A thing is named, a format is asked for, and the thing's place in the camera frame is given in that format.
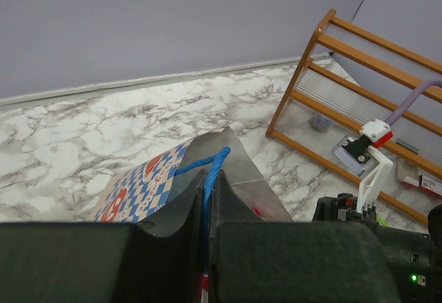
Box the blue checkered paper bag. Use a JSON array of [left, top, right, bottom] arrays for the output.
[[89, 128, 291, 302]]

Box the wooden shelf rack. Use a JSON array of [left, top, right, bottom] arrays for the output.
[[266, 8, 441, 225]]

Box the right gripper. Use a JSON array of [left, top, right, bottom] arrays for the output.
[[312, 193, 379, 229]]

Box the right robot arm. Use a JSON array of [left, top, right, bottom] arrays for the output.
[[312, 193, 441, 302]]

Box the red white small box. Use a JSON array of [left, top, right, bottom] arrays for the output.
[[396, 159, 441, 198]]

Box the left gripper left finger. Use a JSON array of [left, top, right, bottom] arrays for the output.
[[1, 170, 206, 302]]

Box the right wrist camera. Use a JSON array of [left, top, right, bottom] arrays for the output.
[[332, 119, 393, 214]]

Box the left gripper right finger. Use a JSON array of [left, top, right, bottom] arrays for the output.
[[208, 173, 400, 302]]

